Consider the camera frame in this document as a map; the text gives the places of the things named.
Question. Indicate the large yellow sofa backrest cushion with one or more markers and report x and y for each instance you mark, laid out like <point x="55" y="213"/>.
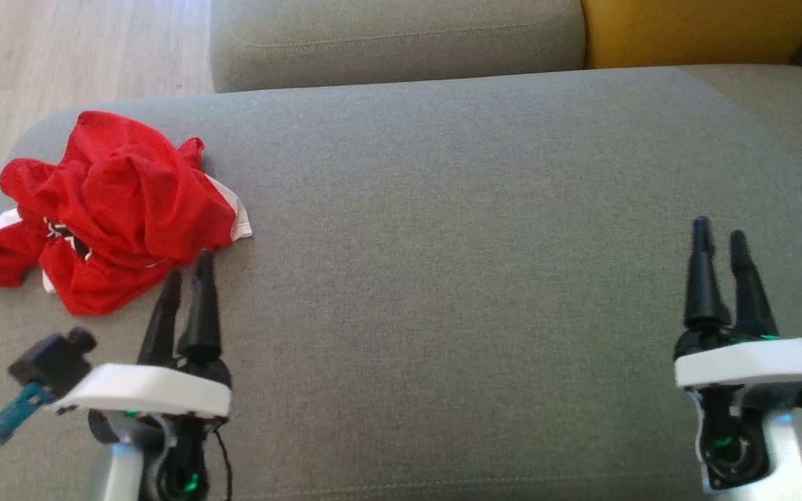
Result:
<point x="700" y="31"/>

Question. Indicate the red jersey with black logo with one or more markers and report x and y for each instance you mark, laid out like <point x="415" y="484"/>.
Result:
<point x="122" y="202"/>

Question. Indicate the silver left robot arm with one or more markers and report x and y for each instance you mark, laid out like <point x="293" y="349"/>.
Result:
<point x="117" y="476"/>

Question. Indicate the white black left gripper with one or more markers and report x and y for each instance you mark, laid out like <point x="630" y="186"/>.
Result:
<point x="150" y="390"/>

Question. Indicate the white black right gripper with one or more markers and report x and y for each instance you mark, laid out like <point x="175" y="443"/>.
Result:
<point x="749" y="362"/>

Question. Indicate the large grey fabric ottoman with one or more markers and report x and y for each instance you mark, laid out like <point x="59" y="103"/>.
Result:
<point x="443" y="278"/>

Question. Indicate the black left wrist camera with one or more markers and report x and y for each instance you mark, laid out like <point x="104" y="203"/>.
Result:
<point x="53" y="362"/>

